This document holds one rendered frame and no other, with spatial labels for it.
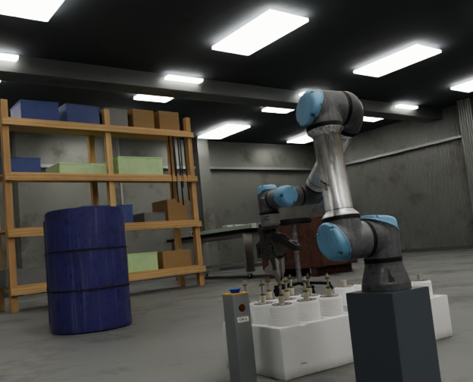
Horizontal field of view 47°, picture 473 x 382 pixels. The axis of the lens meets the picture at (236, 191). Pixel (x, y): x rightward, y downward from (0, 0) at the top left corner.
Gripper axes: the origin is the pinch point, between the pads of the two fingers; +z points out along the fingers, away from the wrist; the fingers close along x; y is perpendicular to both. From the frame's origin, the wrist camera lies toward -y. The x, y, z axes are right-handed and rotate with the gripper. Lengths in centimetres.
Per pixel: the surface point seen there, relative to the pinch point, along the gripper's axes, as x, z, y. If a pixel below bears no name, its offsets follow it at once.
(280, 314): 4.5, 12.5, -1.0
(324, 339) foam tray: -8.6, 23.4, -10.8
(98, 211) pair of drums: -78, -48, 195
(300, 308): -6.3, 11.9, -3.3
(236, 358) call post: 18.8, 25.1, 9.5
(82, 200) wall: -546, -144, 813
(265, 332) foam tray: 6.7, 18.4, 4.5
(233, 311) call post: 18.9, 9.2, 9.1
